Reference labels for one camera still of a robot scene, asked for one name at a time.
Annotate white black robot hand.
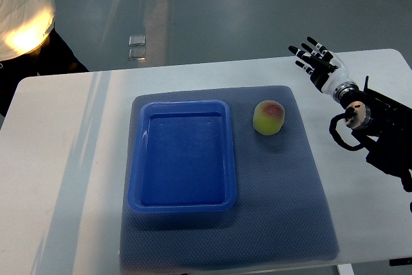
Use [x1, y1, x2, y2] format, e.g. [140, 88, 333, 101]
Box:
[288, 37, 355, 100]

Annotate upper metal floor plate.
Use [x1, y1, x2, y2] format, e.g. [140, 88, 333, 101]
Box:
[129, 35, 145, 46]

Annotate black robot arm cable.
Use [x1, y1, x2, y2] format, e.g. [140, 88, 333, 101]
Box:
[328, 113, 368, 151]

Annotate black table bracket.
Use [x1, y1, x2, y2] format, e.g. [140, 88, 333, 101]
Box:
[389, 258, 412, 267]

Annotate yellow-green red peach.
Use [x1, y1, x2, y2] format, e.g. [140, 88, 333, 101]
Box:
[252, 100, 285, 136]

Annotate lower metal floor plate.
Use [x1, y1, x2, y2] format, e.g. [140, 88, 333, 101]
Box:
[129, 47, 146, 61]

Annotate blue plastic tray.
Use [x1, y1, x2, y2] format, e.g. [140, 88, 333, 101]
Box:
[127, 100, 237, 214]

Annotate person in white top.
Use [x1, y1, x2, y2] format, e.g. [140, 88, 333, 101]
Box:
[1, 0, 87, 117]

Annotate metal floor plate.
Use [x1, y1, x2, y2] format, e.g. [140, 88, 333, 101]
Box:
[129, 47, 146, 61]
[129, 35, 145, 46]

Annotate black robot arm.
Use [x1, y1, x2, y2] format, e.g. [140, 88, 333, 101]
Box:
[329, 79, 411, 193]

